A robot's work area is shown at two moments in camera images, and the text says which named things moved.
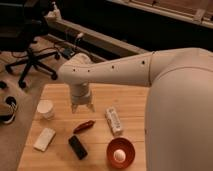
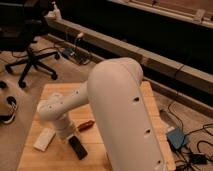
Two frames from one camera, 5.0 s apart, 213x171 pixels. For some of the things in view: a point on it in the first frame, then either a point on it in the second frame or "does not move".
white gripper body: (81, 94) → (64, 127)
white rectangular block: (44, 139) does not move
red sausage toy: (84, 126) does not move
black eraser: (77, 147) does not move
